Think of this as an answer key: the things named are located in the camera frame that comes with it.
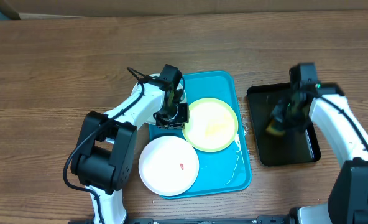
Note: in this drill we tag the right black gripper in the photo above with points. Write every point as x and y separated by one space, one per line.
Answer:
278 116

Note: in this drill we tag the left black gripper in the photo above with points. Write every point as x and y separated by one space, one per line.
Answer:
178 124

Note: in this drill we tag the yellow green sponge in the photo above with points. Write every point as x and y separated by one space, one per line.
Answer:
275 128

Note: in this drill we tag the white plate green rim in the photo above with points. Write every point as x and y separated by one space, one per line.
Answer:
212 126

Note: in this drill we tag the white plate red stain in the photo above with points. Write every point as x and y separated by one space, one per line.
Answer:
168 166

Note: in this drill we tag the white plate blue rim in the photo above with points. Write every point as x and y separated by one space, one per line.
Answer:
183 99

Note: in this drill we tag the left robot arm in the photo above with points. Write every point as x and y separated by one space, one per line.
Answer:
102 160

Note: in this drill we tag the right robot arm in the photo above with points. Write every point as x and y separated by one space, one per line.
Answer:
327 107

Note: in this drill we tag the black plastic tray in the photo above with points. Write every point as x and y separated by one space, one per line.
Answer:
292 148

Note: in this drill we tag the teal plastic tray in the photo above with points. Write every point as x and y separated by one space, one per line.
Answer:
222 171

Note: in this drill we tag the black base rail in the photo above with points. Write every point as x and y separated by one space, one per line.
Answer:
262 219

